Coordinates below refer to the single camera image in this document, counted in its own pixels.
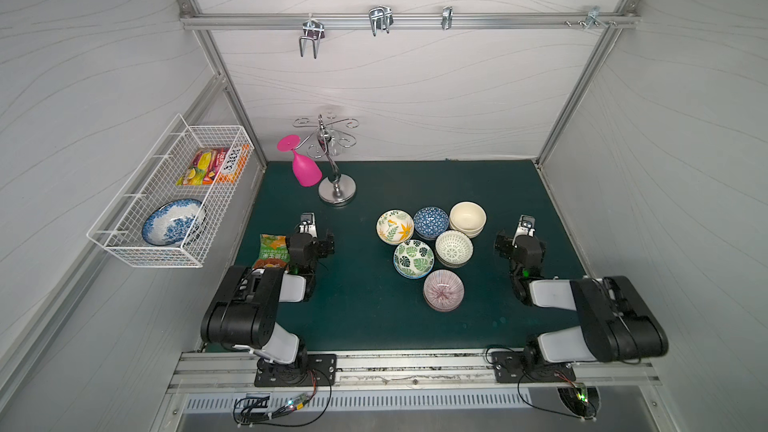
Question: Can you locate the double metal hook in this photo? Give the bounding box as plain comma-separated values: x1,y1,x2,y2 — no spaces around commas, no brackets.
368,5,394,37
298,18,325,59

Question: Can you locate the blue floral bowl in basket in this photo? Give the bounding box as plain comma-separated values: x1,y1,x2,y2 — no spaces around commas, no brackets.
141,198,207,247

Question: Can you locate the green leaf bowl front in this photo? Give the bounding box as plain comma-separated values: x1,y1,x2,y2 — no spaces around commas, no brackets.
393,240,435,275

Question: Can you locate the right black cable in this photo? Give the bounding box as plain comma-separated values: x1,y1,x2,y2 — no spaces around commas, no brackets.
484,344,598,421

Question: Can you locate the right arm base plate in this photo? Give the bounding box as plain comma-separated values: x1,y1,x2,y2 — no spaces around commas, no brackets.
486,349,576,384

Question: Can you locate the double metal hook middle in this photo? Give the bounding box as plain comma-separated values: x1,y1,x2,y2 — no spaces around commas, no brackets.
368,5,394,37

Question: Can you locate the pink plastic wine glass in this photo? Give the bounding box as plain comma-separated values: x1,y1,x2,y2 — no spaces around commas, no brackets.
277,134,323,187

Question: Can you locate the green leaf bowl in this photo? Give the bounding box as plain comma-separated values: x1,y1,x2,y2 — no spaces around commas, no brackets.
393,240,435,275
398,271,430,280

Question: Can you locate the green lattice pattern bowl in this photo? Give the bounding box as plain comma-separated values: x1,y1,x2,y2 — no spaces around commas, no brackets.
435,230,474,263

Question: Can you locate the aluminium top rail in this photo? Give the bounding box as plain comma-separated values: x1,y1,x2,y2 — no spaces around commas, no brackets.
177,0,641,33

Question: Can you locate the metal hook right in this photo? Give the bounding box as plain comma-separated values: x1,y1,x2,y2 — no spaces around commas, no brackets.
563,6,617,31

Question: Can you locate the cream bowl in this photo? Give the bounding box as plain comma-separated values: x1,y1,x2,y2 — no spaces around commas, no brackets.
449,201,487,230
458,227,483,239

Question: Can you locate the chrome glass holder stand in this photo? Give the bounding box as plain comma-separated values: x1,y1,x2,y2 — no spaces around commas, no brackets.
293,114,359,207

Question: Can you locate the left black cable bundle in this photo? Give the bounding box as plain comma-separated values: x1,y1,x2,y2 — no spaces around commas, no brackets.
232,371,332,431

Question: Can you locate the double metal hook left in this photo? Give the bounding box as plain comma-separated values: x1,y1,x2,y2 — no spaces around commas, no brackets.
298,18,325,59

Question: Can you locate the pink striped bowl front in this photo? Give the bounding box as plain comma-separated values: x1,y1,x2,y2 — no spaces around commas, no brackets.
427,302,461,313

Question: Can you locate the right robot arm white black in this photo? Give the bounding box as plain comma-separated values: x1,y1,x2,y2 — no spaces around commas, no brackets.
494,232,669,367

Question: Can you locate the blue triangle pattern bowl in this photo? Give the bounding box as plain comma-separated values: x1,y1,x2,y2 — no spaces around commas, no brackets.
413,206,450,241

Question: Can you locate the colourful snack packet in basket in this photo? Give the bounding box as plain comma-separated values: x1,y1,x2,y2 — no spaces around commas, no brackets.
176,144,251,186

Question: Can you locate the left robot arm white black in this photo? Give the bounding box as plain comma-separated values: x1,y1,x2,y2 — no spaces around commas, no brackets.
200,232,335,370

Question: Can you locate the red lattice pattern bowl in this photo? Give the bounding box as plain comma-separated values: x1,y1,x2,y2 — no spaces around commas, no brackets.
437,257,469,269

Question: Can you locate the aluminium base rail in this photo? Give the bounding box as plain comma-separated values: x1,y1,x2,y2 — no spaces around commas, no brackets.
167,348,662,393

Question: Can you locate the green snack packet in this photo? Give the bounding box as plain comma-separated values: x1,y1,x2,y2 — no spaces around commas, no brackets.
253,234,290,269

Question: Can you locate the white wire wall basket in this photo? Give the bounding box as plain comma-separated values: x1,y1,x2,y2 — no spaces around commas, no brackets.
87,116,253,268

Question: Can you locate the yellow leaf pattern bowl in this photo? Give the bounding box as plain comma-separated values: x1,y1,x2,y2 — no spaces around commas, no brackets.
376,209,414,245

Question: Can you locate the green table mat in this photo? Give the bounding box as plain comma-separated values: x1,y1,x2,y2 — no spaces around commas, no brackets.
236,161,584,351

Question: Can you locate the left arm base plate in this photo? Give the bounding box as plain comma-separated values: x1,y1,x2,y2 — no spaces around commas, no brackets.
254,354,337,388

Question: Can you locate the single metal hook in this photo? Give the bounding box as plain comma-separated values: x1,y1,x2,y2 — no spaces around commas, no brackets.
441,6,453,31

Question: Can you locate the pink striped bowl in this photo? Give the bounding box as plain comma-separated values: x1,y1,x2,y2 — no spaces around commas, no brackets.
427,302,461,313
423,270,465,304

